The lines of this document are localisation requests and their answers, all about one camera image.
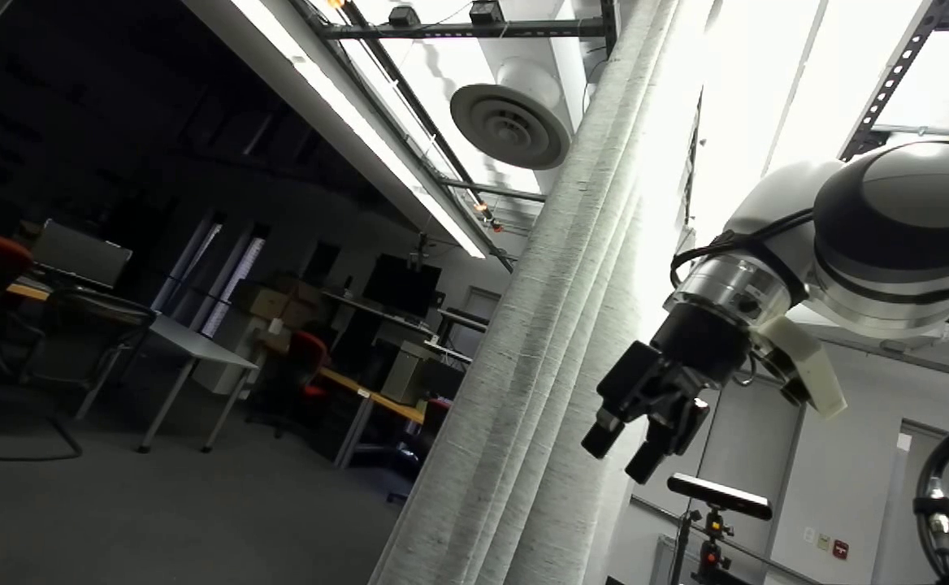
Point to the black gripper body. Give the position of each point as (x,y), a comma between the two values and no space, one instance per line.
(665,375)

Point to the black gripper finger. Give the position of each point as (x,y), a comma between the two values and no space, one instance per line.
(660,442)
(601,434)

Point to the grey woven curtain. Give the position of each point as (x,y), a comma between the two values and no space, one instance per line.
(508,494)

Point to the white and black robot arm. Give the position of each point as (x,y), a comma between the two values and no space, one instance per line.
(859,241)

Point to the wooden top desk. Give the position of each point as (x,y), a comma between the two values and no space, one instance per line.
(370,401)

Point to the round ceiling air vent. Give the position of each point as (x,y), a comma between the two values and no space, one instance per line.
(510,124)

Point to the red chair at desk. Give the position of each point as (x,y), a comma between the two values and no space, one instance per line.
(287,387)

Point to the grey folding table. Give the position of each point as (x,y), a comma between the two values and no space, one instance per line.
(195,348)

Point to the long ceiling light strip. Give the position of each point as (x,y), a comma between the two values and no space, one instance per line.
(295,62)

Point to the dark monitor on desk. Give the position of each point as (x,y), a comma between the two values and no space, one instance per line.
(78,255)

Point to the black camera on stand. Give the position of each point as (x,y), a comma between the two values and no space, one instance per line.
(714,564)

